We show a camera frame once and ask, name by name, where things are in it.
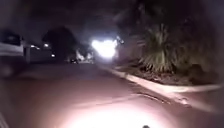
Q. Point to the palm bush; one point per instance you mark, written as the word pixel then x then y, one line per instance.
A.
pixel 160 53

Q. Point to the grey asphalt road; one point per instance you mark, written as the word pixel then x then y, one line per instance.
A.
pixel 83 93

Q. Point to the white vehicle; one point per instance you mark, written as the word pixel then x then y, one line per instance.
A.
pixel 11 50

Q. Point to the pale concrete kerb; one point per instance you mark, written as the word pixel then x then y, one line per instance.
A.
pixel 150 85

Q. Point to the low pale wall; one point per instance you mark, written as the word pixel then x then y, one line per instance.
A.
pixel 40 55

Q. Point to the dark round tree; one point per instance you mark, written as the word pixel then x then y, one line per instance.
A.
pixel 61 43

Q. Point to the dark earth verge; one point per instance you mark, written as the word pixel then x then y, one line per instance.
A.
pixel 160 77

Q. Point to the robot's own part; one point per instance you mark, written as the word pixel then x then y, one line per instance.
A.
pixel 146 126

